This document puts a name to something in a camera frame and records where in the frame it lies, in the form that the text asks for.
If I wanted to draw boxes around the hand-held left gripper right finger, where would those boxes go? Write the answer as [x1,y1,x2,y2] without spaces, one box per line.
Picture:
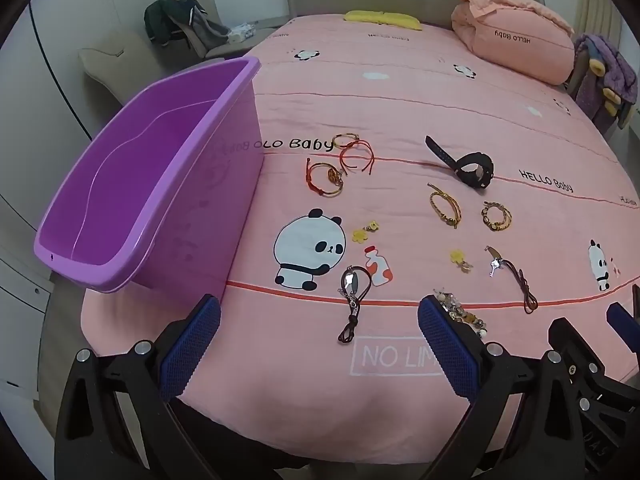
[418,295,587,480]

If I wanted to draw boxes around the purple plastic basin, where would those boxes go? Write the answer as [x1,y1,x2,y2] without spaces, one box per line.
[34,56,268,293]

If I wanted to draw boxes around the black watch strap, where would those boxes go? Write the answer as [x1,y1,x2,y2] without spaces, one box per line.
[425,135,495,191]

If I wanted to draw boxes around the gold braided bracelet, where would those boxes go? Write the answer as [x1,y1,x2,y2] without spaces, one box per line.
[427,183,462,229]

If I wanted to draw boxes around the yellow pillow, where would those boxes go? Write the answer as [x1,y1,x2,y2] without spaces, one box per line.
[344,10,423,32]

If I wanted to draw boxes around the red string bracelet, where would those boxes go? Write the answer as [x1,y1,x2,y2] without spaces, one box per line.
[339,141,377,175]

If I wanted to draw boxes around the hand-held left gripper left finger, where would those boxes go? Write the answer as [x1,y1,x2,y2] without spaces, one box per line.
[54,294,222,480]

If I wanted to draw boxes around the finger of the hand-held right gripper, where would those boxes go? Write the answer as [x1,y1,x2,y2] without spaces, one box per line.
[548,317,609,377]
[606,303,640,361]

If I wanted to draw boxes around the purple garment pile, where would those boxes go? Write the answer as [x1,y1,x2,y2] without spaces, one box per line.
[572,34,638,131]

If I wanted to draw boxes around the black cord silver plate bracelet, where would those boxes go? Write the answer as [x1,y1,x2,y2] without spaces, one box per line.
[336,266,373,346]

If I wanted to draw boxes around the beige chair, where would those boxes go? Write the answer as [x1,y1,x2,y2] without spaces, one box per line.
[170,10,252,61]
[77,30,168,107]

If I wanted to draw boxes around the dark green jacket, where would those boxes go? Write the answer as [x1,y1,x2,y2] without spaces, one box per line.
[144,0,208,48]

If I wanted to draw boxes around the folded pink quilt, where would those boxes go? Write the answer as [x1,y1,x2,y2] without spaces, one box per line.
[439,0,576,86]

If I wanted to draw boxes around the pink panda print bedsheet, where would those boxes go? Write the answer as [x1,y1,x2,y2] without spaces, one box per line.
[80,12,640,461]

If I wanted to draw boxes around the red cord gold charm bracelet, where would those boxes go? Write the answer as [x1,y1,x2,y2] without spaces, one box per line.
[305,158,347,198]

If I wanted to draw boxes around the mixed bead charm bracelet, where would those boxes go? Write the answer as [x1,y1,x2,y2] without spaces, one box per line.
[432,288,488,341]

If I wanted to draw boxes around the gold bead bracelet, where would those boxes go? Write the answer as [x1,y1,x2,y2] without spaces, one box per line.
[481,201,513,232]

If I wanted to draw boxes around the yellow flower earring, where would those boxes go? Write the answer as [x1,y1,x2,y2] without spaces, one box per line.
[350,220,381,245]
[449,247,475,275]

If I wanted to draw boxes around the tissue pack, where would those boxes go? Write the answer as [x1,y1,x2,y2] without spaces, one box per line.
[227,22,257,44]

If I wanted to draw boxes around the brown cord silver pendant necklace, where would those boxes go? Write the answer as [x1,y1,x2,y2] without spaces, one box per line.
[484,245,540,315]

